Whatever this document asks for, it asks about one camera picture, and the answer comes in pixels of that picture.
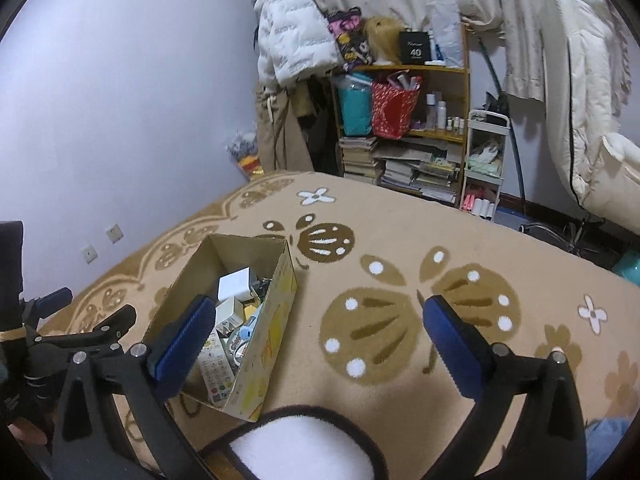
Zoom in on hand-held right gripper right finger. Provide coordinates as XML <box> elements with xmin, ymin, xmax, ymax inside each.
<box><xmin>422</xmin><ymin>294</ymin><xmax>587</xmax><ymax>480</ymax></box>

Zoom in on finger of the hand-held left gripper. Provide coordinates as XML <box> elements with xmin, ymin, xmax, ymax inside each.
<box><xmin>27</xmin><ymin>304</ymin><xmax>137</xmax><ymax>361</ymax></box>
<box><xmin>20</xmin><ymin>287</ymin><xmax>74</xmax><ymax>321</ymax></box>

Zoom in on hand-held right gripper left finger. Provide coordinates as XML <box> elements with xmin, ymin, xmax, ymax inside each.
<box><xmin>49</xmin><ymin>294</ymin><xmax>218</xmax><ymax>480</ymax></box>

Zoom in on white remote control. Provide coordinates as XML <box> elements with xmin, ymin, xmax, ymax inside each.
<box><xmin>196</xmin><ymin>329</ymin><xmax>237</xmax><ymax>408</ymax></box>

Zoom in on green cartoon earbud case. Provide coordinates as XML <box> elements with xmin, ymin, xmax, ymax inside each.
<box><xmin>226</xmin><ymin>332</ymin><xmax>252</xmax><ymax>363</ymax></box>

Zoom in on light blue power bank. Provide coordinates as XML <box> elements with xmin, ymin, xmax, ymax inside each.
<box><xmin>239</xmin><ymin>305</ymin><xmax>265</xmax><ymax>343</ymax></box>

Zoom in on white cube charger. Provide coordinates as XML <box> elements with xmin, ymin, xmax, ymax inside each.
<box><xmin>218</xmin><ymin>267</ymin><xmax>254</xmax><ymax>303</ymax></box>

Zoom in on cardboard box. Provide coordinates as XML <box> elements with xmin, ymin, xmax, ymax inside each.
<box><xmin>145</xmin><ymin>233</ymin><xmax>298</xmax><ymax>423</ymax></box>

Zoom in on bunch of black keys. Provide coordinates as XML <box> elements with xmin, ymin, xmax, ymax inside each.
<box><xmin>250</xmin><ymin>276</ymin><xmax>275</xmax><ymax>306</ymax></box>

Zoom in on person's left hand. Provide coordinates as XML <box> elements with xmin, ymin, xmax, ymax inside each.
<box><xmin>7</xmin><ymin>420</ymin><xmax>51</xmax><ymax>446</ymax></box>

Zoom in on beige flowered rug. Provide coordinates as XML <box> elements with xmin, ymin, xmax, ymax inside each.
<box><xmin>37</xmin><ymin>170</ymin><xmax>640</xmax><ymax>480</ymax></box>

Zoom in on pile of magazines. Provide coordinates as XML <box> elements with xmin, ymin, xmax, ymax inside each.
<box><xmin>375</xmin><ymin>140</ymin><xmax>461</xmax><ymax>203</ymax></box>

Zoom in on light blue cloth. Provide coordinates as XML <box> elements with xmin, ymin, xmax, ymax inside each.
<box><xmin>585</xmin><ymin>416</ymin><xmax>635</xmax><ymax>480</ymax></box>

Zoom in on bag of plush toys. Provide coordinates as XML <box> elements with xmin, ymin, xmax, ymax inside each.
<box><xmin>227</xmin><ymin>130</ymin><xmax>263</xmax><ymax>181</ymax></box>

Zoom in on teal round object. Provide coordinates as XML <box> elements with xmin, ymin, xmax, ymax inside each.
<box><xmin>612</xmin><ymin>254</ymin><xmax>640</xmax><ymax>287</ymax></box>

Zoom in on stack of books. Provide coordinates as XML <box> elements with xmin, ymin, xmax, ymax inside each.
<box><xmin>339</xmin><ymin>136</ymin><xmax>381</xmax><ymax>183</ymax></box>

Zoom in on white trolley cart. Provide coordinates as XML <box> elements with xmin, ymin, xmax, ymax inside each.
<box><xmin>460</xmin><ymin>109</ymin><xmax>512</xmax><ymax>223</ymax></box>

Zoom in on beige trousers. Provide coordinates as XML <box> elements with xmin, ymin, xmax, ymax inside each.
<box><xmin>255</xmin><ymin>85</ymin><xmax>313</xmax><ymax>173</ymax></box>

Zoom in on wooden shelf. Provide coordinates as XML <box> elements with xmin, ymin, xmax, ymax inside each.
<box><xmin>330</xmin><ymin>25</ymin><xmax>472</xmax><ymax>206</ymax></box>

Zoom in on cream office chair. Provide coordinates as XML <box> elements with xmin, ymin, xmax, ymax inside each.
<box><xmin>520</xmin><ymin>132</ymin><xmax>640</xmax><ymax>266</ymax></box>

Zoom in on red patterned bag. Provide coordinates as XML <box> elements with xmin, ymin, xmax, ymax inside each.
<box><xmin>371</xmin><ymin>72</ymin><xmax>422</xmax><ymax>141</ymax></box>

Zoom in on dark hanging clothes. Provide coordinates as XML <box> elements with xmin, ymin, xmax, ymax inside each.
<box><xmin>295</xmin><ymin>72</ymin><xmax>343</xmax><ymax>176</ymax></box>

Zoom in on teal bag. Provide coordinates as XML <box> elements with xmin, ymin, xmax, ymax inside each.
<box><xmin>336</xmin><ymin>72</ymin><xmax>375</xmax><ymax>137</ymax></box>

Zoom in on white padded coat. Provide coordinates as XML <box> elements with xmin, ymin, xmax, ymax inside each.
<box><xmin>542</xmin><ymin>0</ymin><xmax>631</xmax><ymax>208</ymax></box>

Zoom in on black box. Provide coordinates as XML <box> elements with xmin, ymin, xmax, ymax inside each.
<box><xmin>398</xmin><ymin>30</ymin><xmax>433</xmax><ymax>66</ymax></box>

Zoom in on white plastic bag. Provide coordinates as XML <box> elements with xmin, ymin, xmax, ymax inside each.
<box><xmin>429</xmin><ymin>0</ymin><xmax>466</xmax><ymax>68</ymax></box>

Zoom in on blonde wig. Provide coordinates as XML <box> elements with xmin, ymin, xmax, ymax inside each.
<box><xmin>362</xmin><ymin>16</ymin><xmax>403</xmax><ymax>66</ymax></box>

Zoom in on black patterned bag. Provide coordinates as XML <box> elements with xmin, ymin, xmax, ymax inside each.
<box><xmin>327</xmin><ymin>7</ymin><xmax>373</xmax><ymax>73</ymax></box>

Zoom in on white puffer jacket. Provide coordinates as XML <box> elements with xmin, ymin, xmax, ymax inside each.
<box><xmin>252</xmin><ymin>0</ymin><xmax>346</xmax><ymax>88</ymax></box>

